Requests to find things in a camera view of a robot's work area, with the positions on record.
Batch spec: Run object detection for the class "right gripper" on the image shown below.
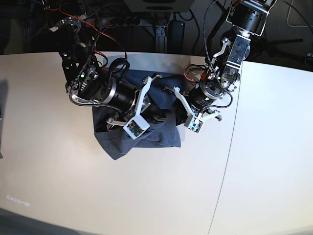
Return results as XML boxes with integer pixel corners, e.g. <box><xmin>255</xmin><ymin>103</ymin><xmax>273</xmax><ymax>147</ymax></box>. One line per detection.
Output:
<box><xmin>106</xmin><ymin>75</ymin><xmax>163</xmax><ymax>130</ymax></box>

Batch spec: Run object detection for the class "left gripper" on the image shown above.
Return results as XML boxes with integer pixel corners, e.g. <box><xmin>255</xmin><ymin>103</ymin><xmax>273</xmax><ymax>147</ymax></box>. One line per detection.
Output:
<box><xmin>164</xmin><ymin>83</ymin><xmax>223</xmax><ymax>122</ymax></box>

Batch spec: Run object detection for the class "blue grey T-shirt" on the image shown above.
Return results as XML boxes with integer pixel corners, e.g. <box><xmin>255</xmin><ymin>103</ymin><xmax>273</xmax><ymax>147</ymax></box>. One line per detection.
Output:
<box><xmin>92</xmin><ymin>70</ymin><xmax>190</xmax><ymax>161</ymax></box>

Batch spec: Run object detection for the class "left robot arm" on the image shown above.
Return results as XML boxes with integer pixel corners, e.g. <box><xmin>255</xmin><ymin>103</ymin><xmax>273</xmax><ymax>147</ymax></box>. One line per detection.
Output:
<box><xmin>172</xmin><ymin>0</ymin><xmax>276</xmax><ymax>125</ymax></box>

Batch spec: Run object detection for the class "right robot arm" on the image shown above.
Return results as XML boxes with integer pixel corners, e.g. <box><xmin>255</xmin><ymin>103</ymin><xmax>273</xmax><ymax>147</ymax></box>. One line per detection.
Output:
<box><xmin>44</xmin><ymin>0</ymin><xmax>166</xmax><ymax>132</ymax></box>

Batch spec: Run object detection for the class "white power strip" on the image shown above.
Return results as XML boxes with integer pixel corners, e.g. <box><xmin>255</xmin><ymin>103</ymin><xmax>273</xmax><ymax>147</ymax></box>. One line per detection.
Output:
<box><xmin>110</xmin><ymin>17</ymin><xmax>155</xmax><ymax>27</ymax></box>

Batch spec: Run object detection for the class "black power adapter box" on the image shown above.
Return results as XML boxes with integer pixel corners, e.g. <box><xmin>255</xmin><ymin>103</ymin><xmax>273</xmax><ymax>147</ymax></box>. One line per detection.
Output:
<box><xmin>167</xmin><ymin>20</ymin><xmax>185</xmax><ymax>54</ymax></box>

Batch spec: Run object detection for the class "black tripod stand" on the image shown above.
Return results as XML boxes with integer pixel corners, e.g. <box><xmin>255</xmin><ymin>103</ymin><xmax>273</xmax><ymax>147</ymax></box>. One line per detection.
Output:
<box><xmin>248</xmin><ymin>36</ymin><xmax>305</xmax><ymax>61</ymax></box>

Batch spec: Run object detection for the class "grey speaker box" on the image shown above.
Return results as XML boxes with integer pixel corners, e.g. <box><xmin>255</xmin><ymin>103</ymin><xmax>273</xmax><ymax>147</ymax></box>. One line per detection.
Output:
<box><xmin>124</xmin><ymin>0</ymin><xmax>195</xmax><ymax>12</ymax></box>

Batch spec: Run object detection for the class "white table label sticker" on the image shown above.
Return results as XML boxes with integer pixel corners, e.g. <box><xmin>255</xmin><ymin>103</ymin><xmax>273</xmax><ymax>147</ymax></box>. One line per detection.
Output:
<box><xmin>6</xmin><ymin>195</ymin><xmax>30</xmax><ymax>207</ymax></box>

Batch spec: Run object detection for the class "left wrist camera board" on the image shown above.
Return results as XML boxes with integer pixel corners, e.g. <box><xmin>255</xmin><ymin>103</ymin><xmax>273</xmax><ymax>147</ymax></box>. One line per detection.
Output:
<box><xmin>184</xmin><ymin>116</ymin><xmax>203</xmax><ymax>133</ymax></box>

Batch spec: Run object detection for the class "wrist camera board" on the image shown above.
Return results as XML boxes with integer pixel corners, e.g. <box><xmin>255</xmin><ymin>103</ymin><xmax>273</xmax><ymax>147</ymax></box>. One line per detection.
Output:
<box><xmin>123</xmin><ymin>115</ymin><xmax>150</xmax><ymax>140</ymax></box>
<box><xmin>184</xmin><ymin>116</ymin><xmax>203</xmax><ymax>133</ymax></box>

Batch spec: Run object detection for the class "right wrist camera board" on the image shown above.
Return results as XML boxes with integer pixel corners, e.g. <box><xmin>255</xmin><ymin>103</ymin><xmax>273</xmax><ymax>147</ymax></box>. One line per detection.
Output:
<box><xmin>123</xmin><ymin>115</ymin><xmax>150</xmax><ymax>140</ymax></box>

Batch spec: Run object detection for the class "aluminium frame post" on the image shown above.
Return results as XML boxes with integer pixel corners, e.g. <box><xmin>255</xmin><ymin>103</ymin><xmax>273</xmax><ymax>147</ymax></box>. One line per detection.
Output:
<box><xmin>155</xmin><ymin>25</ymin><xmax>167</xmax><ymax>53</ymax></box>

